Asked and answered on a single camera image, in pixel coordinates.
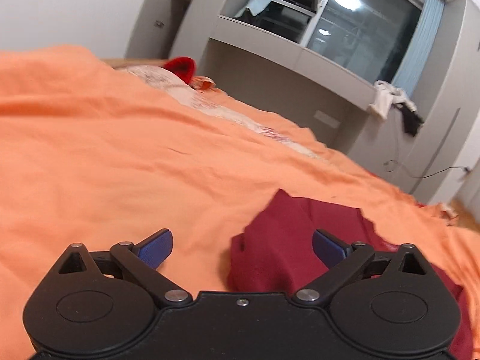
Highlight window with white frame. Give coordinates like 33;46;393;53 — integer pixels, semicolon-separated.
237;0;424;84

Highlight black cable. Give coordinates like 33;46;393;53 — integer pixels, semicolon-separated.
382;104;470;180

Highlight right light blue curtain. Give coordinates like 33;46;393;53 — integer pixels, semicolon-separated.
392;0;445;98

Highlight white wall socket plate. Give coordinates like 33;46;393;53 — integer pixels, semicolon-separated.
313;111;341;129

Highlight grey window ledge desk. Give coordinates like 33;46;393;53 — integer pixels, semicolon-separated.
201;16;374;153

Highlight bright red cloth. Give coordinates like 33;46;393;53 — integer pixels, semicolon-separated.
163;57;197;85

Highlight white garment on ledge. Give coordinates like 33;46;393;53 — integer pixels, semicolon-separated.
367;80;417;122

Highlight orange bed sheet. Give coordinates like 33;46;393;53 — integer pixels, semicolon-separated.
1;46;479;359

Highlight dark red knit sweater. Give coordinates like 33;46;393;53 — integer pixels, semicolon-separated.
229;190;473;359

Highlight patterned pink pillow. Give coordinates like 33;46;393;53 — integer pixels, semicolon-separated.
115;63;326;158

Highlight black garment on ledge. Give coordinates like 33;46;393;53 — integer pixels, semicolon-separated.
394;102;425;137

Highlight grey wardrobe cabinet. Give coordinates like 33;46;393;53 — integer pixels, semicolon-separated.
125;0;191;59

